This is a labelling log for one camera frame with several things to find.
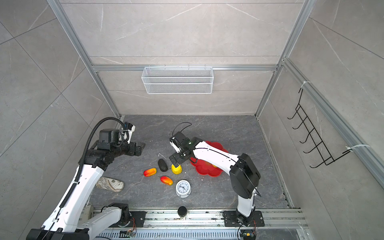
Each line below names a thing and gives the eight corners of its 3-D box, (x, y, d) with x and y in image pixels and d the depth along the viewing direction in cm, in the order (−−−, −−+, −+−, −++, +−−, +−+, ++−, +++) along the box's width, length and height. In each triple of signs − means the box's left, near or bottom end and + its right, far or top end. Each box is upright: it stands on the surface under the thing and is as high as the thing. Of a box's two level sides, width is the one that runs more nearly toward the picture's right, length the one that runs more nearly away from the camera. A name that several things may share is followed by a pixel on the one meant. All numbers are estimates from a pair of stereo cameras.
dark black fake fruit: (161, 173, 90) (160, 171, 88) (157, 162, 95) (156, 160, 93) (168, 170, 92) (168, 168, 89) (164, 159, 96) (163, 157, 94)
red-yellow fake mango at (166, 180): (160, 181, 87) (159, 179, 85) (162, 176, 89) (162, 174, 87) (171, 186, 86) (170, 184, 83) (174, 181, 87) (173, 179, 85)
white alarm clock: (176, 197, 82) (175, 195, 79) (177, 182, 88) (176, 179, 84) (191, 197, 82) (190, 195, 79) (191, 182, 88) (191, 179, 84)
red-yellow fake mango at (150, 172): (145, 177, 89) (143, 175, 87) (144, 172, 91) (142, 171, 89) (157, 173, 91) (156, 171, 89) (156, 168, 93) (155, 166, 91)
